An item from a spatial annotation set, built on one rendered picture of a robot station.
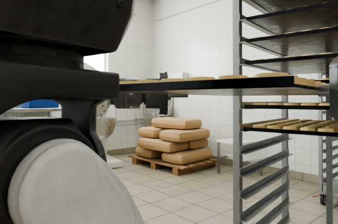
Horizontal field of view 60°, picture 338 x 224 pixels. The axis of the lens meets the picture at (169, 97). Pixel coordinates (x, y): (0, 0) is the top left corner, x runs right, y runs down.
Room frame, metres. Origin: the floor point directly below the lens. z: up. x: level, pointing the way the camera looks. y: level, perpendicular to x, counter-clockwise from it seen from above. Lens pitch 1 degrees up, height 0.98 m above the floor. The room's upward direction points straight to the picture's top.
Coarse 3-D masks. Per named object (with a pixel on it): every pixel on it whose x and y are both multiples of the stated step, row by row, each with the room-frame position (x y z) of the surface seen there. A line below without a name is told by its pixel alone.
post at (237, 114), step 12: (240, 0) 1.20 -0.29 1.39; (240, 12) 1.20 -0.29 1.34; (240, 24) 1.20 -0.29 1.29; (240, 48) 1.20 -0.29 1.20; (240, 72) 1.20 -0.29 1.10; (240, 96) 1.20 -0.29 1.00; (240, 120) 1.20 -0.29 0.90; (240, 132) 1.20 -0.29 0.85; (240, 144) 1.20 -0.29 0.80; (240, 156) 1.20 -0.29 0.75; (240, 180) 1.20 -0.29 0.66; (240, 204) 1.20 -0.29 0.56
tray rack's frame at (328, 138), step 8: (328, 72) 1.55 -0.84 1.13; (328, 112) 1.55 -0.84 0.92; (328, 136) 1.55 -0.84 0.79; (328, 144) 1.55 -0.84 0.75; (328, 152) 1.55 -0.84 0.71; (328, 160) 1.55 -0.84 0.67; (328, 168) 1.55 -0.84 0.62; (328, 176) 1.55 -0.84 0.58; (328, 184) 1.55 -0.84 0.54; (288, 192) 1.68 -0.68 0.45; (328, 192) 1.55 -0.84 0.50; (328, 200) 1.55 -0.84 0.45; (288, 208) 1.68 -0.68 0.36; (328, 208) 1.55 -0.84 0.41; (328, 216) 1.55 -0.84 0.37
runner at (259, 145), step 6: (270, 138) 1.45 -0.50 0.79; (276, 138) 1.52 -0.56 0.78; (282, 138) 1.60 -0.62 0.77; (288, 138) 1.64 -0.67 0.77; (246, 144) 1.24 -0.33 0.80; (252, 144) 1.28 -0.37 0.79; (258, 144) 1.33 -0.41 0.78; (264, 144) 1.39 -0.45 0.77; (270, 144) 1.41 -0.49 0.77; (240, 150) 1.19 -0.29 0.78; (246, 150) 1.24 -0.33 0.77; (252, 150) 1.26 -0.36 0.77; (258, 150) 1.27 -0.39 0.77
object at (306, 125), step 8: (280, 120) 1.47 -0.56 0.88; (288, 120) 1.47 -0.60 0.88; (296, 120) 1.54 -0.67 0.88; (304, 120) 1.47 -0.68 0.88; (312, 120) 1.55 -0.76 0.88; (320, 120) 1.47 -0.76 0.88; (328, 120) 1.49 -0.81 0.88; (272, 128) 1.14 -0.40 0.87; (280, 128) 1.15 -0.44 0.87; (288, 128) 1.10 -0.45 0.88; (296, 128) 1.11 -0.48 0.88; (304, 128) 1.07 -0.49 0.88; (312, 128) 1.06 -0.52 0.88; (320, 128) 1.05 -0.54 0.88; (328, 128) 1.05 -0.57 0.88; (336, 128) 1.11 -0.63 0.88
